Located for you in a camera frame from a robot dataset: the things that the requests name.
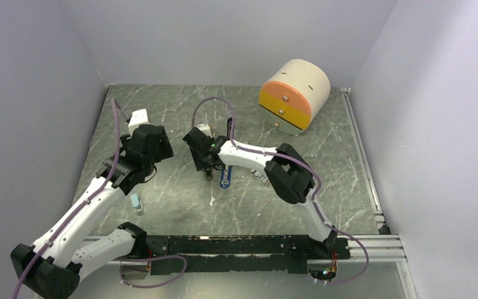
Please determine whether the beige small stapler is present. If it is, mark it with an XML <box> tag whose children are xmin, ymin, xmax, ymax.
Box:
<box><xmin>204</xmin><ymin>168</ymin><xmax>213</xmax><ymax>181</ymax></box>

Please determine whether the light blue small stapler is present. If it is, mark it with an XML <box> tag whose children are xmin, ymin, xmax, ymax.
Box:
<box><xmin>129</xmin><ymin>193</ymin><xmax>143</xmax><ymax>212</ymax></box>

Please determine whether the red white staple box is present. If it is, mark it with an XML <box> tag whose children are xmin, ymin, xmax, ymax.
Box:
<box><xmin>251</xmin><ymin>169</ymin><xmax>269</xmax><ymax>185</ymax></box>

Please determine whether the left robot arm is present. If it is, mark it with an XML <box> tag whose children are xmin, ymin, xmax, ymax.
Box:
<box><xmin>11</xmin><ymin>124</ymin><xmax>174</xmax><ymax>298</ymax></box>

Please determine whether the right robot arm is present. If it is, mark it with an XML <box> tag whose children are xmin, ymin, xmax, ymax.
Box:
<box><xmin>183</xmin><ymin>127</ymin><xmax>337</xmax><ymax>258</ymax></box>

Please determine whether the cream round drawer cabinet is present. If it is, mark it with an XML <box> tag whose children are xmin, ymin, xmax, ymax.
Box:
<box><xmin>258</xmin><ymin>59</ymin><xmax>331</xmax><ymax>135</ymax></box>

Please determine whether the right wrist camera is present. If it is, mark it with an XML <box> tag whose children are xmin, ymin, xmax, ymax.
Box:
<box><xmin>196</xmin><ymin>123</ymin><xmax>213</xmax><ymax>137</ymax></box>

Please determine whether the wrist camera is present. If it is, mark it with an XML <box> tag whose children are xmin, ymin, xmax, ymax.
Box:
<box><xmin>128</xmin><ymin>108</ymin><xmax>150</xmax><ymax>135</ymax></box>
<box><xmin>196</xmin><ymin>123</ymin><xmax>213</xmax><ymax>137</ymax></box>

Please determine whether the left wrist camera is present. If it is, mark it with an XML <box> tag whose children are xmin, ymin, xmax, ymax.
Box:
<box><xmin>128</xmin><ymin>108</ymin><xmax>150</xmax><ymax>135</ymax></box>

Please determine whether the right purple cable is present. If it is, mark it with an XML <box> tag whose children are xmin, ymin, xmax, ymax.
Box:
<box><xmin>191</xmin><ymin>97</ymin><xmax>370</xmax><ymax>287</ymax></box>

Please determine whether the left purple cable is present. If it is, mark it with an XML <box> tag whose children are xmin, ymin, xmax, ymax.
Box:
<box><xmin>10</xmin><ymin>97</ymin><xmax>131</xmax><ymax>299</ymax></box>

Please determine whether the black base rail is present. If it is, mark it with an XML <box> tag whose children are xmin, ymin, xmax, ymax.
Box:
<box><xmin>140</xmin><ymin>235</ymin><xmax>351</xmax><ymax>275</ymax></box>

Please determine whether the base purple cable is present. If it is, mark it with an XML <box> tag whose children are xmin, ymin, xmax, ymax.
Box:
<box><xmin>118</xmin><ymin>252</ymin><xmax>189</xmax><ymax>289</ymax></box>

